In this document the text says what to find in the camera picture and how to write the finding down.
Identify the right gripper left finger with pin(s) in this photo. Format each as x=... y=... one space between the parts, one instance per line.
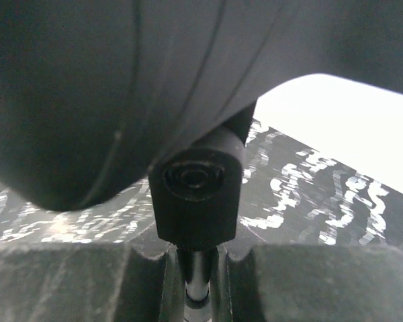
x=90 y=282

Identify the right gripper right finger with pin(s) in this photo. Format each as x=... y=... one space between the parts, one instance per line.
x=309 y=283

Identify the tall black clip stand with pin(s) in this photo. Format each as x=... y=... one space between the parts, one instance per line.
x=95 y=95

